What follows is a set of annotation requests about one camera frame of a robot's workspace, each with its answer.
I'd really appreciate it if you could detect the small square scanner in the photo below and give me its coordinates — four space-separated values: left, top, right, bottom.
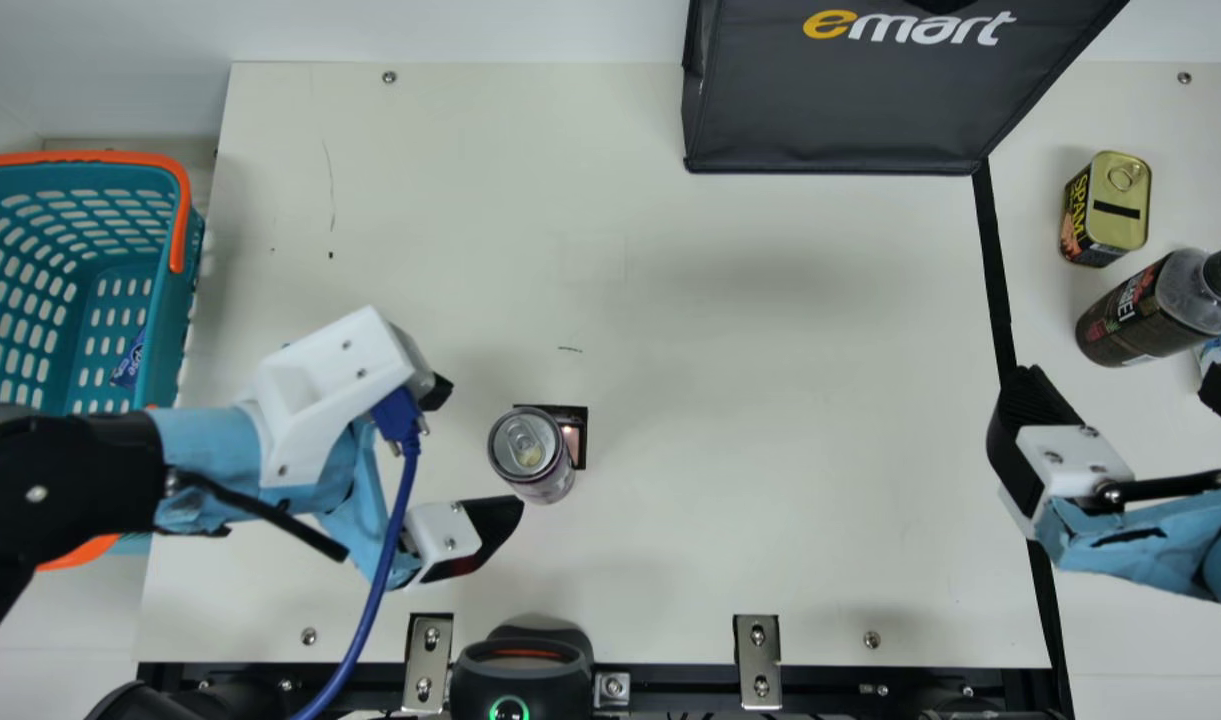
513 404 589 471

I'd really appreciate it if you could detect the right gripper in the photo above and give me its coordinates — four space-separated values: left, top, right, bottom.
985 360 1221 631

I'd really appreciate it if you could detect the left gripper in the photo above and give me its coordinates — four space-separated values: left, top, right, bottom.
150 373 526 593

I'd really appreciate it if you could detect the black device with green light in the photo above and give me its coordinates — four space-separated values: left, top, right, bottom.
450 625 596 720

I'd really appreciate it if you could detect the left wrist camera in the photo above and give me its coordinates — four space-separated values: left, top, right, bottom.
252 305 438 489

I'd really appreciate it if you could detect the teal shopping basket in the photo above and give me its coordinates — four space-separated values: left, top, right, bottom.
0 150 206 571

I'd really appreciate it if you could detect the black strip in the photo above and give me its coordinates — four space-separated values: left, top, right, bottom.
970 158 1076 720

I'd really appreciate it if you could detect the dark coffee bottle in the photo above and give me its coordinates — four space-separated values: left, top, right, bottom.
1075 243 1221 369

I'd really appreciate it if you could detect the blue cable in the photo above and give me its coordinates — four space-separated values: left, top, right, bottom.
288 386 431 720

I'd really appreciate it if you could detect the gold rectangular tin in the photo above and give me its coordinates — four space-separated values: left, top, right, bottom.
1060 150 1153 269

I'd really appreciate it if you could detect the purple can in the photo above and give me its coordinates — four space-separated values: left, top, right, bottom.
487 407 578 506

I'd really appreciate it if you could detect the dark grey bag with straps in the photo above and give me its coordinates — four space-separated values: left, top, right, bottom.
682 0 1131 176

